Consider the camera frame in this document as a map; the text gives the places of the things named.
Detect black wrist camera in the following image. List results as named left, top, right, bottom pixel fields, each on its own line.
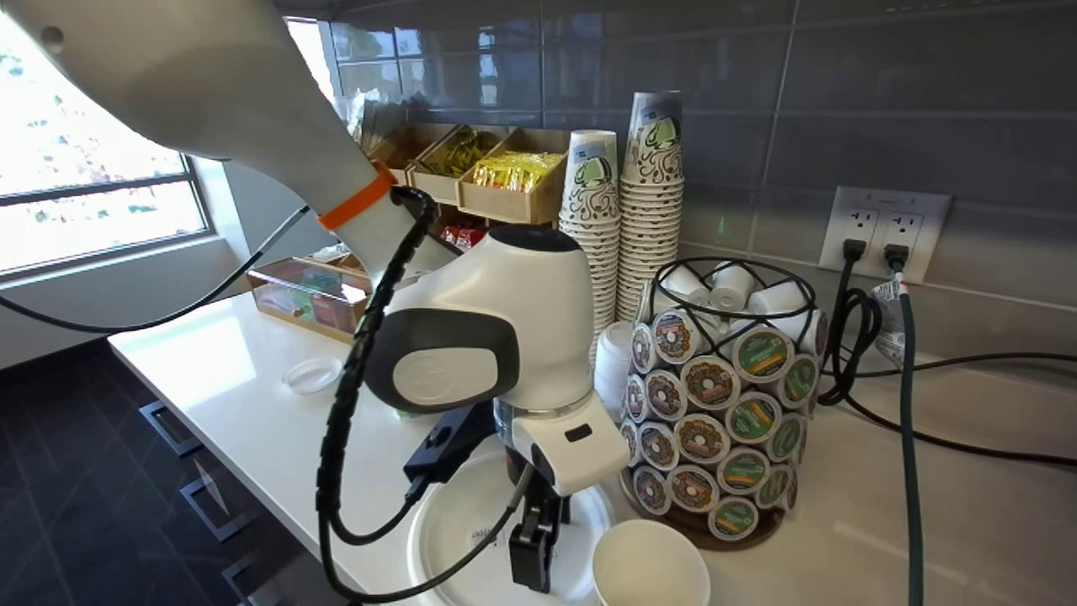
left=403, top=401, right=496, bottom=501

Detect black power cords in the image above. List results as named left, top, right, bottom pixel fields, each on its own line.
left=813, top=234, right=1077, bottom=471

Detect wooden tea bag box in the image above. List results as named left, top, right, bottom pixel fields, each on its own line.
left=248, top=259, right=371, bottom=338

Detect wooden condiment organizer shelf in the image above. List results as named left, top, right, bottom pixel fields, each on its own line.
left=358, top=125, right=570, bottom=248

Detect white plastic cup lid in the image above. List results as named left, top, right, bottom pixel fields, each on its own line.
left=284, top=360, right=341, bottom=395

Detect stack of white lids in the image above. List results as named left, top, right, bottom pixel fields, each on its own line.
left=593, top=324, right=633, bottom=416

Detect coffee pod carousel holder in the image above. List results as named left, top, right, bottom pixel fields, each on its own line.
left=620, top=259, right=822, bottom=547

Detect green power cable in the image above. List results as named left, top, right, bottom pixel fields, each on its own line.
left=887, top=272, right=928, bottom=606

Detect white wall power outlet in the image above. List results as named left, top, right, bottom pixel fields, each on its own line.
left=819, top=184, right=949, bottom=283

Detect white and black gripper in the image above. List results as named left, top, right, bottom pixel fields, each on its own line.
left=496, top=395, right=630, bottom=591

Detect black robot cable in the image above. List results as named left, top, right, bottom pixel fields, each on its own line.
left=313, top=184, right=535, bottom=606

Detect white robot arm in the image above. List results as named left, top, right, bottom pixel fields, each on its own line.
left=3, top=0, right=630, bottom=588

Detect tall stack of paper cups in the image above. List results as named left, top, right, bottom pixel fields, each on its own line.
left=620, top=92, right=684, bottom=319

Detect white paper plate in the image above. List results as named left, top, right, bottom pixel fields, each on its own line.
left=409, top=456, right=612, bottom=606

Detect patterned paper cup right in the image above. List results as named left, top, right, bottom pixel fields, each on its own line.
left=593, top=517, right=709, bottom=606

